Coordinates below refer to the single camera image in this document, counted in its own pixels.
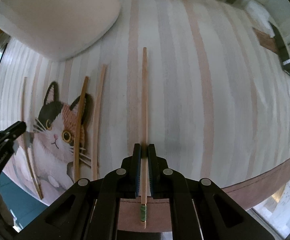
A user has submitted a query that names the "light wooden chopstick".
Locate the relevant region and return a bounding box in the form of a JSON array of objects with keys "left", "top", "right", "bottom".
[
  {"left": 22, "top": 77, "right": 43, "bottom": 200},
  {"left": 91, "top": 64, "right": 108, "bottom": 180}
]

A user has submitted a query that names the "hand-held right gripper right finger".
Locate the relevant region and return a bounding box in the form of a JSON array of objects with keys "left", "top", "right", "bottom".
[{"left": 148, "top": 143, "right": 283, "bottom": 240}]

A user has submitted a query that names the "white crumpled tissue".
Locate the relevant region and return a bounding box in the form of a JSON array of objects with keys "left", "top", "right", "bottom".
[{"left": 245, "top": 0, "right": 273, "bottom": 30}]

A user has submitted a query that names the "green-banded wooden chopstick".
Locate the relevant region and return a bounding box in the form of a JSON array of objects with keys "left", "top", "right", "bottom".
[{"left": 140, "top": 47, "right": 149, "bottom": 229}]

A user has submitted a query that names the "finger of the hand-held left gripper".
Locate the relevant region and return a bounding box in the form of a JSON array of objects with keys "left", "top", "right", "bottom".
[
  {"left": 12, "top": 133, "right": 34, "bottom": 153},
  {"left": 0, "top": 121, "right": 28, "bottom": 147}
]

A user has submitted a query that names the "stainless steel steamer pot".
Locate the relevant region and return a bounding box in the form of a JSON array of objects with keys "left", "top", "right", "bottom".
[{"left": 0, "top": 34, "right": 11, "bottom": 58}]

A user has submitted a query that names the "dark brown wooden chopstick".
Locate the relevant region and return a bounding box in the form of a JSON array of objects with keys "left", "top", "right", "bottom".
[{"left": 73, "top": 76, "right": 89, "bottom": 183}]

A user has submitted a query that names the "cat printed striped tablecloth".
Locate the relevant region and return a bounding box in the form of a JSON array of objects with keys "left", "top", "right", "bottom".
[{"left": 0, "top": 0, "right": 290, "bottom": 232}]

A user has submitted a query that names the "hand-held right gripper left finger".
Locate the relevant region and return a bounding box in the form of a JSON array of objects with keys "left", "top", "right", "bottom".
[{"left": 13, "top": 143, "right": 142, "bottom": 240}]

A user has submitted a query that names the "cream cylindrical chopstick holder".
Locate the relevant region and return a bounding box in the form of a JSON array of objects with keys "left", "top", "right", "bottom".
[{"left": 0, "top": 0, "right": 121, "bottom": 62}]

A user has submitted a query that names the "brown square coaster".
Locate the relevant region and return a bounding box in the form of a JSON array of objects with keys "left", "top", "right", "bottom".
[{"left": 252, "top": 27, "right": 279, "bottom": 54}]

